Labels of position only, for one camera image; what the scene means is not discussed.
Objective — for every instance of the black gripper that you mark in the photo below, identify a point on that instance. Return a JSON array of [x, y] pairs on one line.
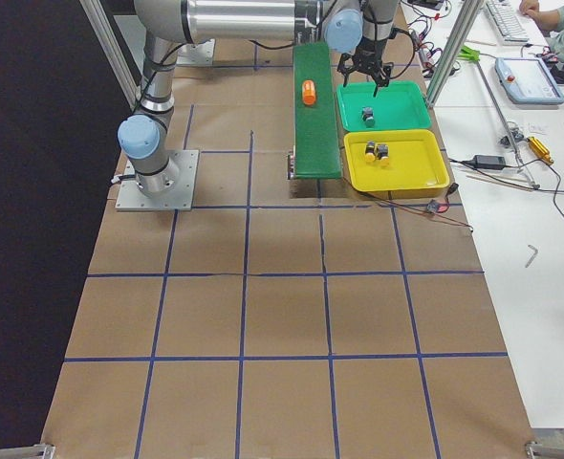
[[367, 49]]

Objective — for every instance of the yellow push button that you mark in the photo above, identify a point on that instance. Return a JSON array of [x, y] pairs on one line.
[[382, 151], [370, 154]]

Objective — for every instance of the green plastic tray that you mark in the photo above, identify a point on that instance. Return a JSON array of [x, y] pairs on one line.
[[399, 106]]

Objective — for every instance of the green conveyor belt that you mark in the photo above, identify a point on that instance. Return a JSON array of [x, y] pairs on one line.
[[316, 150]]

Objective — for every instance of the yellow plastic tray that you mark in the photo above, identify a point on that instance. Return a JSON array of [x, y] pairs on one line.
[[417, 166]]

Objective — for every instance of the green grabber tool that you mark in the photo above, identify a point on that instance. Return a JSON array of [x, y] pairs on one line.
[[471, 55]]

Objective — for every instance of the black power adapter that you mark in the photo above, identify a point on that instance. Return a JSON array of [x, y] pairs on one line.
[[489, 162]]

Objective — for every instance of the white keyboard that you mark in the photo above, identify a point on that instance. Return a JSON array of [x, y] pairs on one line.
[[505, 22]]

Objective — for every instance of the teach pendant tablet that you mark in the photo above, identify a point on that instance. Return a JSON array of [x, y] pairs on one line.
[[527, 81]]

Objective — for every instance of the gold metal cylinder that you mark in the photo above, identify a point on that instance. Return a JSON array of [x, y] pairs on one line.
[[540, 150]]

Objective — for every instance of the metal hex key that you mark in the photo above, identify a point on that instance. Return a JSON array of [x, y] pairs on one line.
[[534, 252]]

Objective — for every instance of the aluminium frame post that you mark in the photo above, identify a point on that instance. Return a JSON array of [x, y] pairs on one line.
[[463, 23]]

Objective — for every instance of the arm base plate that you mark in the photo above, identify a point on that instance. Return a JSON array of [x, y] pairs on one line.
[[172, 188]]

